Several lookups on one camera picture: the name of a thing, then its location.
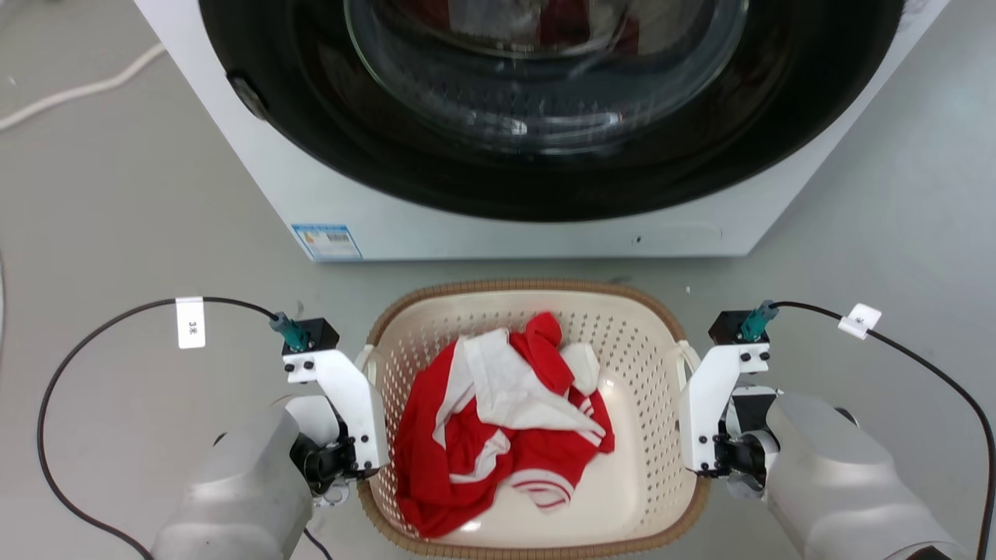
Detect dark grey door latch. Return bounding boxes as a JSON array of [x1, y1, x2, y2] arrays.
[[226, 72, 271, 122]]

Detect red clothing inside washer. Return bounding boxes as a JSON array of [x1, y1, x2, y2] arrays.
[[498, 0, 643, 55]]

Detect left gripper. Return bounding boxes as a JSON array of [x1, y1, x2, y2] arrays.
[[283, 394, 362, 508]]

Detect white left camera mount bracket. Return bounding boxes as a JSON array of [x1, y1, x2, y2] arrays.
[[283, 349, 391, 478]]

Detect white front-load washing machine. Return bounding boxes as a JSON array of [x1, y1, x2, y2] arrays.
[[134, 0, 952, 262]]

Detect long white cable tag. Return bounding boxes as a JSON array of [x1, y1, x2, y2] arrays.
[[175, 296, 206, 350]]

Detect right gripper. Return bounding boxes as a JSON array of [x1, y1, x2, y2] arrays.
[[714, 386, 780, 500]]

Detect cream perforated laundry basket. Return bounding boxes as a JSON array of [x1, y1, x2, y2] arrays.
[[356, 280, 711, 560]]

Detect white right camera mount bracket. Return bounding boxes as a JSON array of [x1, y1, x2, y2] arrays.
[[679, 342, 772, 477]]

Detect green left cable connector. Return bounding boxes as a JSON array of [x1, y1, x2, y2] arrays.
[[269, 312, 311, 353]]

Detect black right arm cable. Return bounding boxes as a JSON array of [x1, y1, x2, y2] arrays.
[[770, 300, 996, 560]]

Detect blue white energy label sticker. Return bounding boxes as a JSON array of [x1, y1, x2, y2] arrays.
[[292, 224, 363, 261]]

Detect green right cable connector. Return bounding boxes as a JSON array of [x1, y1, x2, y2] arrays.
[[738, 299, 780, 344]]

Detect small white cable tag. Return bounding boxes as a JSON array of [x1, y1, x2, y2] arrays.
[[837, 303, 883, 341]]

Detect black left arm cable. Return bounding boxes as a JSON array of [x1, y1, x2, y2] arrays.
[[37, 296, 335, 560]]

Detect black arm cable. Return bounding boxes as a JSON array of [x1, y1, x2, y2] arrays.
[[770, 300, 996, 560], [37, 296, 335, 560]]

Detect white cable on floor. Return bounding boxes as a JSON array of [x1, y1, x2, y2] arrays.
[[0, 43, 167, 131]]

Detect red and white garment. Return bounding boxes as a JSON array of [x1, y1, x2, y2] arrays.
[[395, 312, 616, 539]]

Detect black round washer door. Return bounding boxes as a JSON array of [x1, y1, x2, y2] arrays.
[[198, 0, 908, 223]]

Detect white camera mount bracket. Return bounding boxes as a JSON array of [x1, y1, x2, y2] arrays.
[[283, 349, 391, 478], [679, 342, 772, 477]]

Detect green cable connector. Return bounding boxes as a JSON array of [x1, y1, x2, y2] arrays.
[[269, 312, 311, 353], [738, 299, 780, 344]]

